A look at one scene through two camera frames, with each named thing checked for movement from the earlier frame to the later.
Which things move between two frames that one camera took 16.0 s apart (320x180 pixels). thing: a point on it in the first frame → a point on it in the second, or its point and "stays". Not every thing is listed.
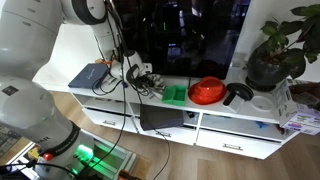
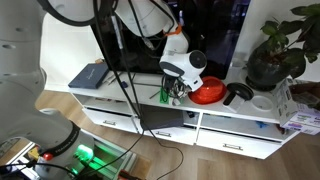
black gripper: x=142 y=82 → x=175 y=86
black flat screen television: x=184 y=37 stays
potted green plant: x=282 y=55 stays
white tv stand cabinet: x=229 y=115 stays
